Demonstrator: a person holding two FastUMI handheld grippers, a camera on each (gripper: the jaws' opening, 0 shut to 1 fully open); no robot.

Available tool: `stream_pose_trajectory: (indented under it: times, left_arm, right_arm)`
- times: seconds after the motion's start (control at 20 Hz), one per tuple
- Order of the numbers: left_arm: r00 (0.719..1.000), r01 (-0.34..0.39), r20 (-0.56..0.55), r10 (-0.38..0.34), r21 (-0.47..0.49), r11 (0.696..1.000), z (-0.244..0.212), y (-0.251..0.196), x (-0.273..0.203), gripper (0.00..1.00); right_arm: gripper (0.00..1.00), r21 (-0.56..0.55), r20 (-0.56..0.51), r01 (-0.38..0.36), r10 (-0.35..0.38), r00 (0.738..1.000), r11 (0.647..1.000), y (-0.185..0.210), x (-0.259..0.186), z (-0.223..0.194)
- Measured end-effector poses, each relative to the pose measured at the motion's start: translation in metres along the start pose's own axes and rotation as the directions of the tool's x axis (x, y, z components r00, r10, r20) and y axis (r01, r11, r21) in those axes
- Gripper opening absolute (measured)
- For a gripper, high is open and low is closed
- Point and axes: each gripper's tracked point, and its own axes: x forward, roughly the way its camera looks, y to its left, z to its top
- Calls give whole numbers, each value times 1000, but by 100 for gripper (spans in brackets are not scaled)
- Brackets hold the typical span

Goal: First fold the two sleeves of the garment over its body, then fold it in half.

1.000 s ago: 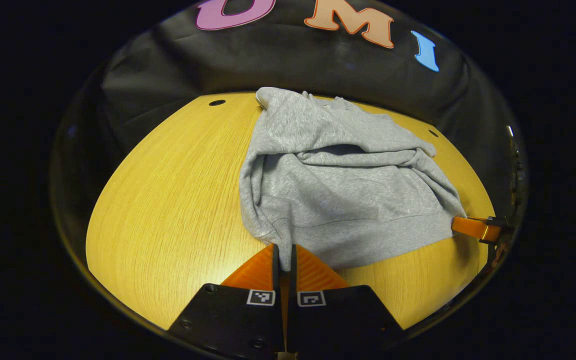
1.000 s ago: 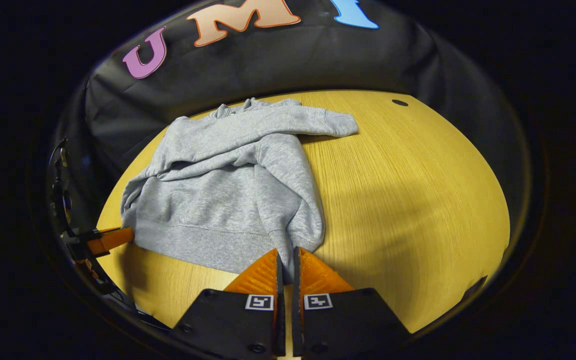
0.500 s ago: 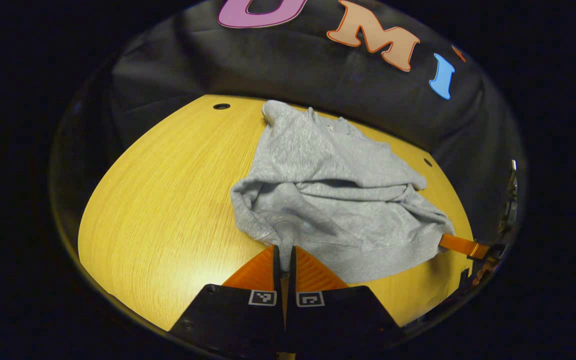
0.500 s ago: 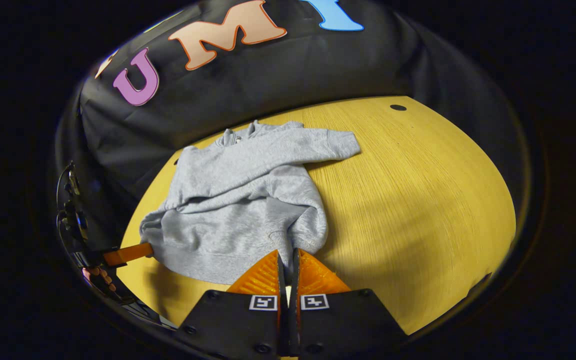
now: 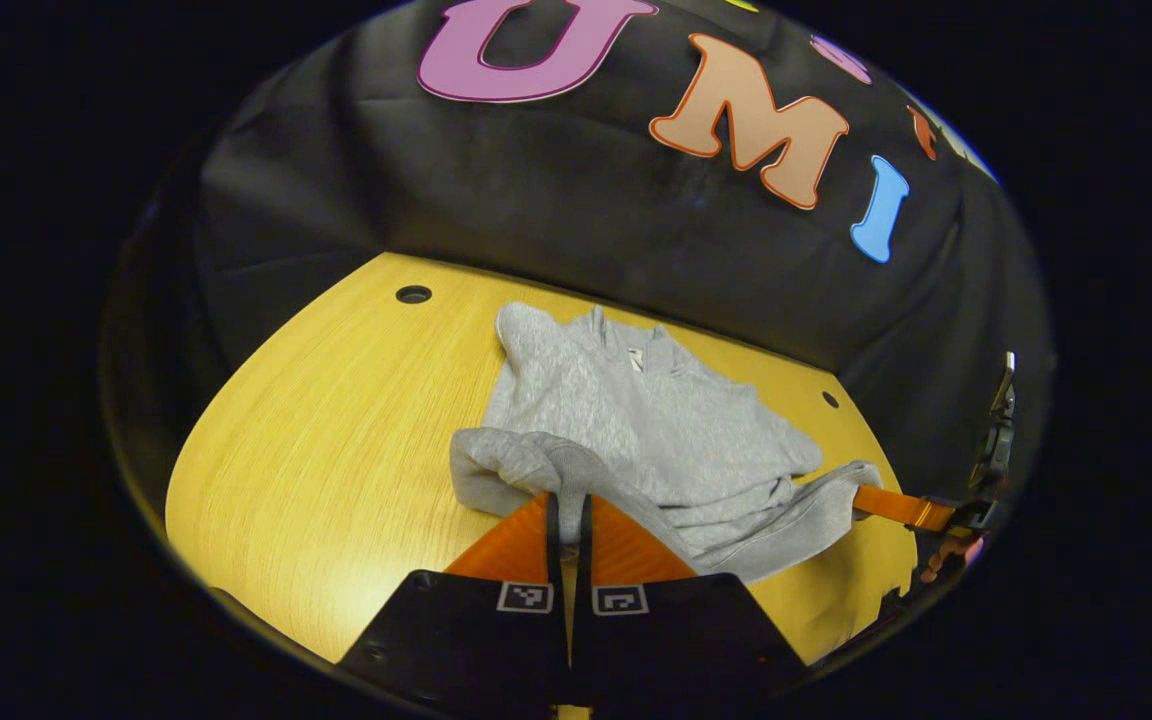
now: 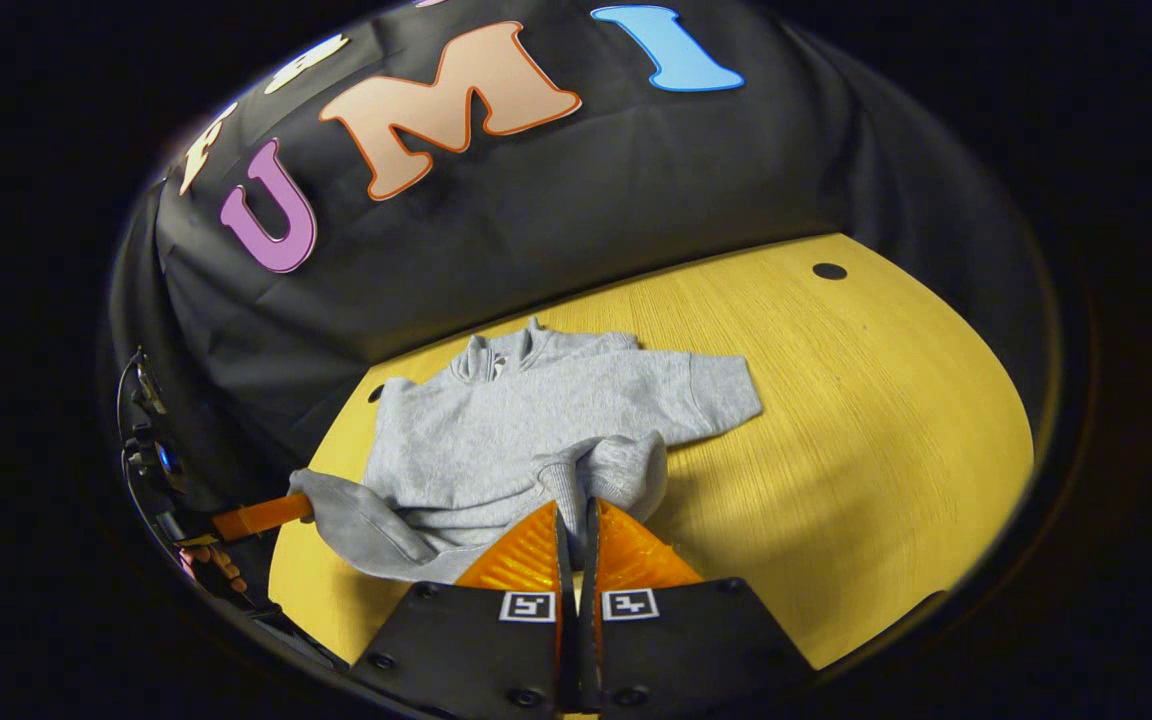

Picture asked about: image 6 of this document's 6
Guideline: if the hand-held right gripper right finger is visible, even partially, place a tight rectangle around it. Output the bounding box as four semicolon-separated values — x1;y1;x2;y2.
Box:
579;496;819;717

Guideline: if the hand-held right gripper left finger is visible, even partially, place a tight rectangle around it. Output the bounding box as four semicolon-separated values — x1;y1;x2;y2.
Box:
350;499;574;720

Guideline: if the grey zip-neck sweatshirt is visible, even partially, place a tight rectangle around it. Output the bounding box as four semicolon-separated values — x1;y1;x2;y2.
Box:
287;317;765;587

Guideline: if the black backdrop cloth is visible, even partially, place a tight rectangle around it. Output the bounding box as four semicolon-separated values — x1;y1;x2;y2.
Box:
106;0;1065;526

